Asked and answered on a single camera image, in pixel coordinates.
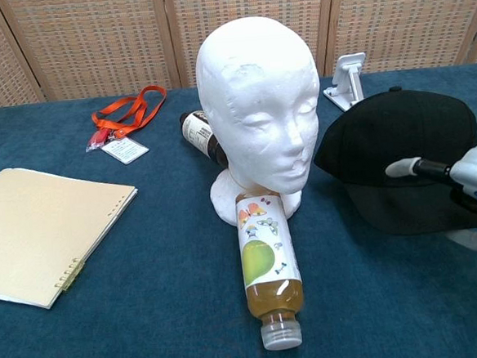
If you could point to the black baseball cap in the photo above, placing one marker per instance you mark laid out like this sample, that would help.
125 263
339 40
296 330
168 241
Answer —
395 135

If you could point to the white foam mannequin head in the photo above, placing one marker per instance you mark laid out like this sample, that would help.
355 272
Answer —
258 104

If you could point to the dark bottle black cap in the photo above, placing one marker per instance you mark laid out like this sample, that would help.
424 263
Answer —
198 132

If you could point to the white phone stand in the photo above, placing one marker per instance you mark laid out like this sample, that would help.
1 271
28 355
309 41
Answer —
348 81

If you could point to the tea bottle green apple label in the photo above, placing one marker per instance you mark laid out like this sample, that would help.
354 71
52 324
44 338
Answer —
268 259

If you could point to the white badge card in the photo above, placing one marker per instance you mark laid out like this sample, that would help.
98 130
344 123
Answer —
125 148

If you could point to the blue table mat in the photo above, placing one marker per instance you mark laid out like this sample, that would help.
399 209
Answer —
150 316

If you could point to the red item in plastic bag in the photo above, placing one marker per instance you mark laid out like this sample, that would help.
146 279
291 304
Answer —
96 139

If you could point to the woven folding screen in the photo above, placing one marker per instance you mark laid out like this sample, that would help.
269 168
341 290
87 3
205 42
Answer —
89 42

